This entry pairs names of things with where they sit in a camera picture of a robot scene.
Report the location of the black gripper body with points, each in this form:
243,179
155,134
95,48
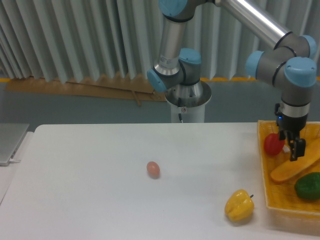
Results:
291,119

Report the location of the small white object in basket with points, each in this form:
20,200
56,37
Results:
286,149

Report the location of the yellow woven basket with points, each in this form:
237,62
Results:
280,195

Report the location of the orange bread loaf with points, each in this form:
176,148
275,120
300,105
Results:
289,169

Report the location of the green bell pepper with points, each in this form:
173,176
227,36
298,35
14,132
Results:
308,186

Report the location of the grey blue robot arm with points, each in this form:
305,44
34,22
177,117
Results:
288,67

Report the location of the red bell pepper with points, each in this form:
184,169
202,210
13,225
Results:
272,144

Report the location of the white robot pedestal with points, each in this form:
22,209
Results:
188,102

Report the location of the yellow bell pepper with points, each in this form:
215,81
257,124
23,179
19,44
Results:
239,206

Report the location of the brown cardboard sheet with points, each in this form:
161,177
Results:
137,89

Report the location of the brown egg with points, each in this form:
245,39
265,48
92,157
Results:
153,169

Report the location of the silver laptop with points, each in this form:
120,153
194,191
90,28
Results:
11,137

